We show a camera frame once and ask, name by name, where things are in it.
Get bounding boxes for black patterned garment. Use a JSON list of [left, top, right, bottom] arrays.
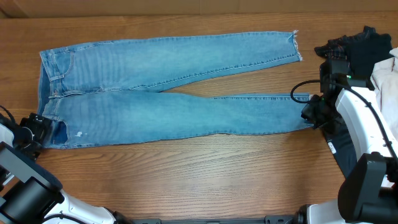
[[314, 26, 392, 78]]

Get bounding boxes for pale pink garment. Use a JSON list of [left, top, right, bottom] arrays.
[[371, 48, 398, 139]]

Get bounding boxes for dark navy garment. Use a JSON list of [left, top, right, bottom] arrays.
[[322, 124, 357, 177]]

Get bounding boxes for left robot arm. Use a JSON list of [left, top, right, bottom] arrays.
[[1, 110, 130, 224]]

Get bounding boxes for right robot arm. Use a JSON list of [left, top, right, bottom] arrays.
[[292, 58, 397, 223]]

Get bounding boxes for light blue denim jeans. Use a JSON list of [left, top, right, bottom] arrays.
[[38, 31, 310, 149]]

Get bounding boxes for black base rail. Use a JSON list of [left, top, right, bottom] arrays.
[[130, 215, 295, 224]]

